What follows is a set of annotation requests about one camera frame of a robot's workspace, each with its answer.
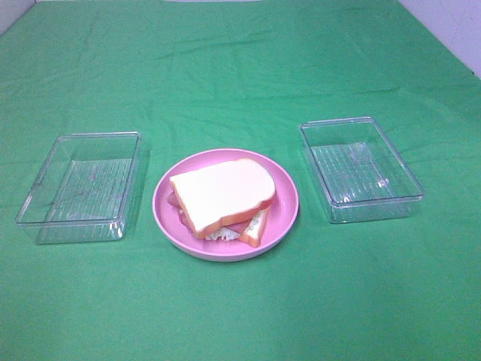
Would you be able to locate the clear left plastic tray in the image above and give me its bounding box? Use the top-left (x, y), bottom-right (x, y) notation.
top-left (16, 132), bottom-right (141, 244)

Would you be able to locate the pink round plate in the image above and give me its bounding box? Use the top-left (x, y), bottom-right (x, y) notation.
top-left (152, 148), bottom-right (299, 262)

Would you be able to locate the white bread slice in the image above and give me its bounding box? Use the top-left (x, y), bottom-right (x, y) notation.
top-left (238, 207), bottom-right (271, 247)
top-left (169, 158), bottom-right (276, 238)

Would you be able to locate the clear right plastic tray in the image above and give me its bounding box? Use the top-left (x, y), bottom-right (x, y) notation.
top-left (299, 117), bottom-right (425, 224)

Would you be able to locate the pink bacon strip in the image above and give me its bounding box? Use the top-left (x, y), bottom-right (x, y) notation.
top-left (167, 192), bottom-right (195, 236)
top-left (225, 220), bottom-right (251, 234)

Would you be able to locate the clear plastic tray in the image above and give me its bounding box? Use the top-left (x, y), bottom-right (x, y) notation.
top-left (16, 132), bottom-right (141, 244)
top-left (299, 117), bottom-right (425, 224)

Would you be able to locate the green tablecloth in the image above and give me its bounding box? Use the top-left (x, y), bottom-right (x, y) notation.
top-left (1, 1), bottom-right (480, 360)

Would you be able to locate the green lettuce leaf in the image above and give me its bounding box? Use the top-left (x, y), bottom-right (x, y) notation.
top-left (206, 227), bottom-right (240, 241)

